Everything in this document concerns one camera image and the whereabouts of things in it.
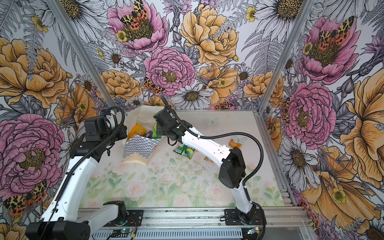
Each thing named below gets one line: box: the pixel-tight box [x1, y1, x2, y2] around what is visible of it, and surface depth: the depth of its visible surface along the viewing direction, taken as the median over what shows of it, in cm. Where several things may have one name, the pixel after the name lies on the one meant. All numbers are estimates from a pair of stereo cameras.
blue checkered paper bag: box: [122, 105, 164, 166], surface depth 83 cm
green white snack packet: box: [172, 143, 195, 160], surface depth 99 cm
